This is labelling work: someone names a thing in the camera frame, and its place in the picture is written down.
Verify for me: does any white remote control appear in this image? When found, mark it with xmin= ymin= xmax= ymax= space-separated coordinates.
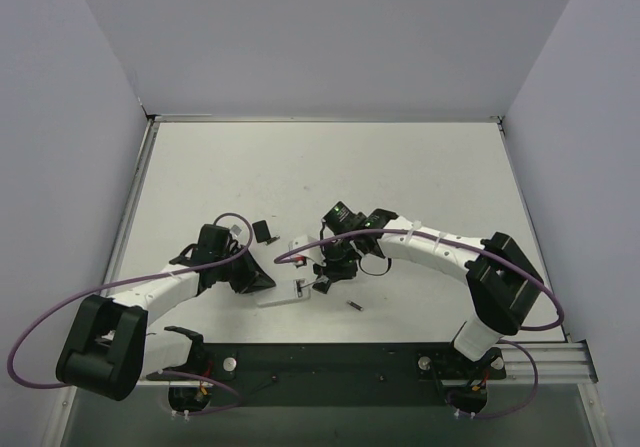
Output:
xmin=254 ymin=279 xmax=312 ymax=308

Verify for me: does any black battery cover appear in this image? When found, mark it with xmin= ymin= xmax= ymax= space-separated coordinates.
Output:
xmin=252 ymin=220 xmax=272 ymax=243

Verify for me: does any black remote control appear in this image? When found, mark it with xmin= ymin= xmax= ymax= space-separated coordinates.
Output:
xmin=312 ymin=279 xmax=332 ymax=295

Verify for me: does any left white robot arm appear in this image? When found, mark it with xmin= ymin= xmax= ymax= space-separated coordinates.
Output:
xmin=55 ymin=224 xmax=276 ymax=400

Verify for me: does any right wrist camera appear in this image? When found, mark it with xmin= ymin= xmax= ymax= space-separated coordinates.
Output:
xmin=288 ymin=235 xmax=325 ymax=268

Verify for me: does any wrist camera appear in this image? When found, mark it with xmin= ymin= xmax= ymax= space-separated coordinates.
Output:
xmin=288 ymin=235 xmax=325 ymax=268
xmin=229 ymin=224 xmax=242 ymax=237

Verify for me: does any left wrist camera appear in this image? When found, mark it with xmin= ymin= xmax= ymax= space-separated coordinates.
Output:
xmin=229 ymin=224 xmax=242 ymax=237

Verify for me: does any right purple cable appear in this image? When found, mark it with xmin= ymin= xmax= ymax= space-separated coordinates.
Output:
xmin=273 ymin=229 xmax=566 ymax=421

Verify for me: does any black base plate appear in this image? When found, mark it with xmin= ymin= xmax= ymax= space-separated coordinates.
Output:
xmin=144 ymin=341 xmax=506 ymax=408

